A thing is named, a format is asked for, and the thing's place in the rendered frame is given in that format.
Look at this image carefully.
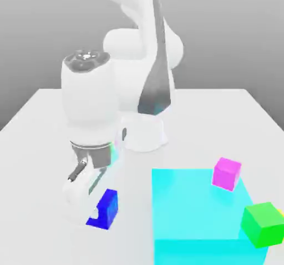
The small green cube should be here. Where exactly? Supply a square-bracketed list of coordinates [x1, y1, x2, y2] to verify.
[240, 201, 284, 249]

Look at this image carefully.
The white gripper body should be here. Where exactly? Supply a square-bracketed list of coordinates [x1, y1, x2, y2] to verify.
[62, 165, 111, 210]

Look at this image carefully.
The small magenta cube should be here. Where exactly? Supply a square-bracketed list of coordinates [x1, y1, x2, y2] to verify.
[211, 157, 242, 192]

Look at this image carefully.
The small blue cube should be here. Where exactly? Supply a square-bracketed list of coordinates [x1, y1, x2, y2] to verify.
[85, 188, 119, 231]

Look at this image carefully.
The large cyan box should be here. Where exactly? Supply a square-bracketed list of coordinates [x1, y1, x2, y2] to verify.
[151, 168, 270, 265]

